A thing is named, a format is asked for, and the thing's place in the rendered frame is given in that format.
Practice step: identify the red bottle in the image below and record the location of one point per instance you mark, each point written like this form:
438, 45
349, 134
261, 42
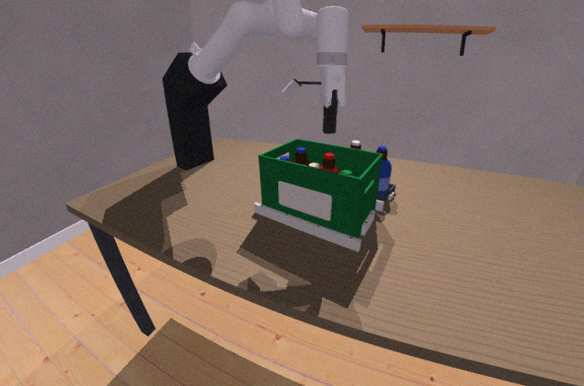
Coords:
329, 163

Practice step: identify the green crate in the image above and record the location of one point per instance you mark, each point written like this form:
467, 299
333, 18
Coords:
334, 200

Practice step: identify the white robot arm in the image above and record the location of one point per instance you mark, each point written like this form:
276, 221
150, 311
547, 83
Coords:
245, 19

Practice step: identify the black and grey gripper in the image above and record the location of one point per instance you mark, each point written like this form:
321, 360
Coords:
331, 90

